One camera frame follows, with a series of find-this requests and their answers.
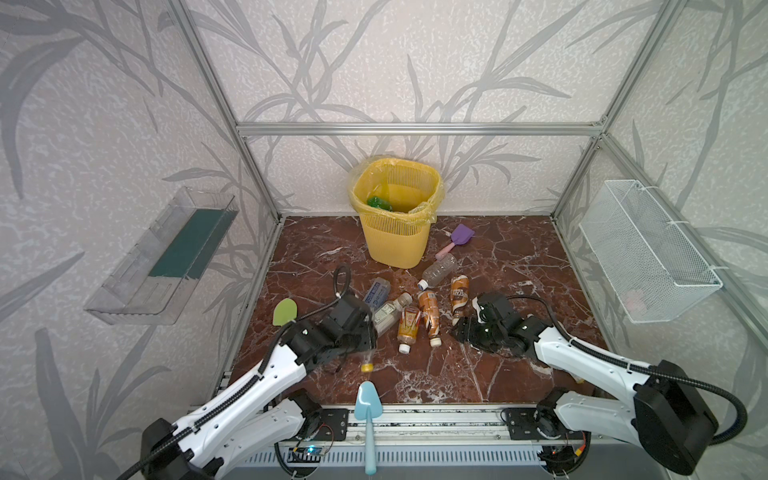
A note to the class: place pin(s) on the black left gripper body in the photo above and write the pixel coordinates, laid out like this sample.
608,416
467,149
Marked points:
365,330

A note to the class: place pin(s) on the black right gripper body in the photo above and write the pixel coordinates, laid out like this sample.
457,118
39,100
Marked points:
471,327

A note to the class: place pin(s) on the red label bottle yellow cap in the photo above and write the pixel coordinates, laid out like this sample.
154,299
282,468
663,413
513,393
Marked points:
367,364

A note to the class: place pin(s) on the small green Sprite bottle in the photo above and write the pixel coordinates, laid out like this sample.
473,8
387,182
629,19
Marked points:
379,203

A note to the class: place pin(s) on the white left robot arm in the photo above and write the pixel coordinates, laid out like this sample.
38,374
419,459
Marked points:
261,408

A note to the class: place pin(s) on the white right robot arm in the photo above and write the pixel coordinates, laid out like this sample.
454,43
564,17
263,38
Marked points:
654,407

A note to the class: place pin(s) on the yellow ribbed plastic bin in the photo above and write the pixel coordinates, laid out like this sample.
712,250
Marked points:
393,243

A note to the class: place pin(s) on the yellow bin liner bag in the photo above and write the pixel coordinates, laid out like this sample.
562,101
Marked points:
414,189

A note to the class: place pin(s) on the clear bottle green label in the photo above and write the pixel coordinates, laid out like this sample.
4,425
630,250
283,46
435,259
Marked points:
390,313

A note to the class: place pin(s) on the soda water bottle blue cap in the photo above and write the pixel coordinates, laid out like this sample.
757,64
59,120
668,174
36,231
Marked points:
377,294

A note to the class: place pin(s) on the brown Nescafe bottle right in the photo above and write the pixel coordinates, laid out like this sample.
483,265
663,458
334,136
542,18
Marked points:
459,297

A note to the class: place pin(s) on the gold red tea bottle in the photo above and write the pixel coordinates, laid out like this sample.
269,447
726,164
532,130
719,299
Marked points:
408,329

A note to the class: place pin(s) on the green spatula scoop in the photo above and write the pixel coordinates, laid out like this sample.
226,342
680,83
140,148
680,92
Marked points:
285,311

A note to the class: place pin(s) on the brown coffee bottle left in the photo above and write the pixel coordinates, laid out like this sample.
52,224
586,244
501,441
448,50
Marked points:
428,304

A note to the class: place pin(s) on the clear bottle white cap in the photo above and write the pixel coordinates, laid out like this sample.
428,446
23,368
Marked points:
437,272

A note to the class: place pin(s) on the light blue toy shovel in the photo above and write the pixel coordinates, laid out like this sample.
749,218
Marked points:
368,407

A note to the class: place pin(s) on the purple toy shovel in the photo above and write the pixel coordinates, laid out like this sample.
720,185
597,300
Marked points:
461,235

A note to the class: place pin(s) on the green circuit board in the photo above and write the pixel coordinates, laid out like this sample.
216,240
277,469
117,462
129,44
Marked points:
312,453

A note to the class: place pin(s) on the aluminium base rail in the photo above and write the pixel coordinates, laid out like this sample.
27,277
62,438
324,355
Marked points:
476,428

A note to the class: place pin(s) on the white wire wall basket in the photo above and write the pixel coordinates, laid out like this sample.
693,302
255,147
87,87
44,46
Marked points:
655,270

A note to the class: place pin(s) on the clear acrylic wall shelf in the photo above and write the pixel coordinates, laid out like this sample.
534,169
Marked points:
155,280

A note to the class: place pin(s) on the horizontal aluminium frame bar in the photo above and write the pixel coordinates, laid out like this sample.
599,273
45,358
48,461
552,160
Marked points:
258,129

